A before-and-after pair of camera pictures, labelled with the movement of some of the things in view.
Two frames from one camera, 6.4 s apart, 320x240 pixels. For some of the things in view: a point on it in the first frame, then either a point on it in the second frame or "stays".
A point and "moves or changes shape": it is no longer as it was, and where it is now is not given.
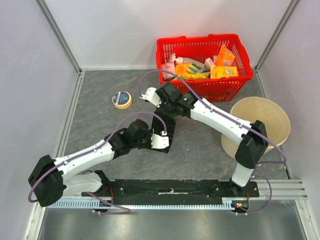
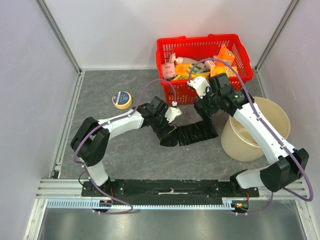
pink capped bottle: x=183 y=60 stays
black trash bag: x=163 y=121 moves or changes shape
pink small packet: x=209 y=62 stays
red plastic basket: x=200 y=47 stays
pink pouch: x=170 y=67 stays
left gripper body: x=144 y=143 to x=160 y=124
